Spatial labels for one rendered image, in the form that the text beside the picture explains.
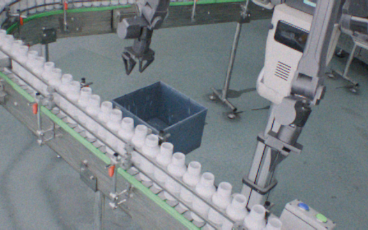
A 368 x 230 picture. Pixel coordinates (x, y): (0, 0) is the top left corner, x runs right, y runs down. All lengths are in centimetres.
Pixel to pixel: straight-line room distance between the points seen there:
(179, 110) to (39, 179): 122
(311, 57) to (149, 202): 71
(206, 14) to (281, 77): 160
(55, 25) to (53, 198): 105
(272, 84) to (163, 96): 64
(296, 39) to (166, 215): 77
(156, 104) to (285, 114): 121
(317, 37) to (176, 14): 204
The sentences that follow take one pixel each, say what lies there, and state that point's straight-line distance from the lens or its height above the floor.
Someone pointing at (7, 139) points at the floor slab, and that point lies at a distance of 337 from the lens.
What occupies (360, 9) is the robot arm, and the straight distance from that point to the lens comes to 143.
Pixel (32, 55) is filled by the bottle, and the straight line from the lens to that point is 190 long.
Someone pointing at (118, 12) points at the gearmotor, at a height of 100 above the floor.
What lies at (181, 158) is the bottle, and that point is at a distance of 139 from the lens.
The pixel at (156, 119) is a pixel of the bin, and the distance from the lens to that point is 228.
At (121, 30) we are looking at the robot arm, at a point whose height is 140.
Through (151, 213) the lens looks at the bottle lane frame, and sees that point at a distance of 152.
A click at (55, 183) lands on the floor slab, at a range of 298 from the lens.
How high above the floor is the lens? 201
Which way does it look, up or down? 33 degrees down
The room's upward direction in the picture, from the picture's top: 9 degrees clockwise
